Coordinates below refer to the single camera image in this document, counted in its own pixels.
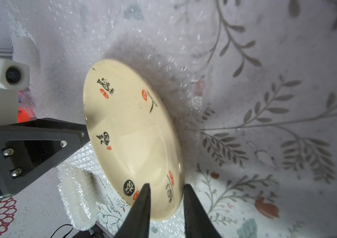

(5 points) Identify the red octopus plush toy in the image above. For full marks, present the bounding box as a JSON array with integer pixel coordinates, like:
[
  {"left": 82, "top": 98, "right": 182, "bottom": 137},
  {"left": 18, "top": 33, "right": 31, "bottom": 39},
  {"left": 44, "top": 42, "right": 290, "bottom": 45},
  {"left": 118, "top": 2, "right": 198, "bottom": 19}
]
[{"left": 17, "top": 90, "right": 36, "bottom": 123}]

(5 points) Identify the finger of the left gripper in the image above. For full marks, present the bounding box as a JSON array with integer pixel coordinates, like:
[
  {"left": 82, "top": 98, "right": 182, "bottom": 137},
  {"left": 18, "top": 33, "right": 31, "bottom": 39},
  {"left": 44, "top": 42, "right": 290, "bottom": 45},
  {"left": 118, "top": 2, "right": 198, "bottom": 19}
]
[{"left": 0, "top": 118, "right": 90, "bottom": 199}]

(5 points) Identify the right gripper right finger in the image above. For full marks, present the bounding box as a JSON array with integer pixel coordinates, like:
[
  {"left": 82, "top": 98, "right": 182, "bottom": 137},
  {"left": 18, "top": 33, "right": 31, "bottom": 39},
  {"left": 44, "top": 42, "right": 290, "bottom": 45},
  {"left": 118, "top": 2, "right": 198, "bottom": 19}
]
[{"left": 183, "top": 184, "right": 221, "bottom": 238}]

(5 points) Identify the cream dinner plate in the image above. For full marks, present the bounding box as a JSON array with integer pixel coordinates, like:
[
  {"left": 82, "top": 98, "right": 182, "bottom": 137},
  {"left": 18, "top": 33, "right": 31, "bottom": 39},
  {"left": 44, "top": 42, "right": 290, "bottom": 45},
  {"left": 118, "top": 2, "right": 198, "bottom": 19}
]
[{"left": 83, "top": 59, "right": 184, "bottom": 221}]

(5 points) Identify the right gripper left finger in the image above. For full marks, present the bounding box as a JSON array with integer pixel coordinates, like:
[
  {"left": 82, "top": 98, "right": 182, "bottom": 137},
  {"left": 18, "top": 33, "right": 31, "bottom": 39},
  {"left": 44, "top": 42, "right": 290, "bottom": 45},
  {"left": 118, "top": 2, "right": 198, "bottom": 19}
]
[{"left": 114, "top": 183, "right": 151, "bottom": 238}]

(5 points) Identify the bubble plate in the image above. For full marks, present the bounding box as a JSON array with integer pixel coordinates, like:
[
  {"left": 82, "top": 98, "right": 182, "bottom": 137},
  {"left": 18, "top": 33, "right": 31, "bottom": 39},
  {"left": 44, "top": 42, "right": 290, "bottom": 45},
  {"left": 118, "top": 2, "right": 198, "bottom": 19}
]
[{"left": 56, "top": 142, "right": 109, "bottom": 232}]

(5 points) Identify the bubble wrap sheet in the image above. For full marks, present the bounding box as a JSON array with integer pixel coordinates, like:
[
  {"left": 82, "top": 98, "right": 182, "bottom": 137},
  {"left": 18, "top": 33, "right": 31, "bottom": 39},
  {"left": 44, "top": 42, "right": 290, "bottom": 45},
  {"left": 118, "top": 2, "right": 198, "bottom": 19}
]
[{"left": 5, "top": 1, "right": 207, "bottom": 146}]

